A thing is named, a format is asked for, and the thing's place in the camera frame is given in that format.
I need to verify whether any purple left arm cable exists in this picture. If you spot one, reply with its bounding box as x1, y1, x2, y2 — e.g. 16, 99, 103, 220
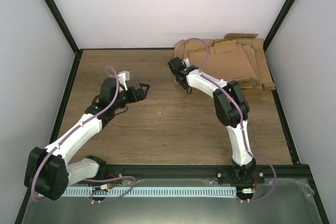
30, 65, 137, 205

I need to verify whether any stack of flat cardboard blanks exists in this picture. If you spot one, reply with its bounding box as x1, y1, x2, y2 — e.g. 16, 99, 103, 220
174, 33, 276, 90

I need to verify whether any grey metal front plate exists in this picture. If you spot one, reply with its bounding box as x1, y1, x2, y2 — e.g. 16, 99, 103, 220
23, 178, 322, 223

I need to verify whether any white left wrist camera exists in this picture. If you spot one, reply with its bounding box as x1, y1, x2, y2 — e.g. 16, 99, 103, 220
118, 71, 130, 91

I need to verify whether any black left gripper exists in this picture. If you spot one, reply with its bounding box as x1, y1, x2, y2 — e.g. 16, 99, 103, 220
112, 84, 150, 110

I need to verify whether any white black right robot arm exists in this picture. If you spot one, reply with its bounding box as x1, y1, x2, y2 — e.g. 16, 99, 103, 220
167, 57, 256, 184

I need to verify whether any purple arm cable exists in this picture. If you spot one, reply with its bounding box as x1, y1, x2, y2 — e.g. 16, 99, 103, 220
30, 65, 137, 205
174, 37, 278, 204

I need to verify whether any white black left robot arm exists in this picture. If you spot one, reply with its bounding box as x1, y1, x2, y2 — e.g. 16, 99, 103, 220
24, 76, 150, 200

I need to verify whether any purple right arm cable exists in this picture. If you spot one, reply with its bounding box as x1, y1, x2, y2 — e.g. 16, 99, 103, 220
174, 37, 278, 204

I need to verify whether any light blue slotted cable duct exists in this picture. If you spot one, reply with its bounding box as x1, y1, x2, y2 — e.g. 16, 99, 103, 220
63, 187, 237, 198

